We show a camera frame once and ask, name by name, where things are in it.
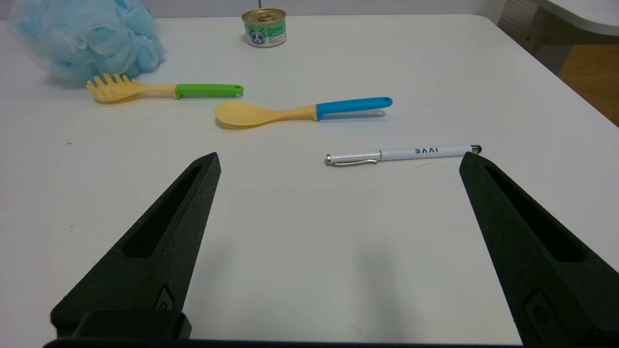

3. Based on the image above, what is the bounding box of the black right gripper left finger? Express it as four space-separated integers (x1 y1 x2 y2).
51 153 221 338

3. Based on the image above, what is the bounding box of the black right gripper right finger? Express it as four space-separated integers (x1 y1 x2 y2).
459 152 619 348

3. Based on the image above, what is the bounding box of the light blue mesh bath sponge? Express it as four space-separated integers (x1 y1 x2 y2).
7 0 165 84

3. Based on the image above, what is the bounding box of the white pen silver clip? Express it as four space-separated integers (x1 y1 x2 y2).
325 145 482 167

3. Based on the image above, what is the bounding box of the white perforated table panel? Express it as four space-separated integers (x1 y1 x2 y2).
497 0 577 76

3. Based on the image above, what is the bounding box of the small cat food can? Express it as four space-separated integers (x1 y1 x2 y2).
242 8 287 48

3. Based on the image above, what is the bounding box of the white side table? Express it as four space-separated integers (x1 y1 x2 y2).
530 0 619 37

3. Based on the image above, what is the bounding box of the yellow spoon blue handle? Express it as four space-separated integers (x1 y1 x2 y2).
215 97 393 129

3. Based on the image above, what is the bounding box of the yellow pasta fork green handle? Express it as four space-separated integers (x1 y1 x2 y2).
86 73 244 103

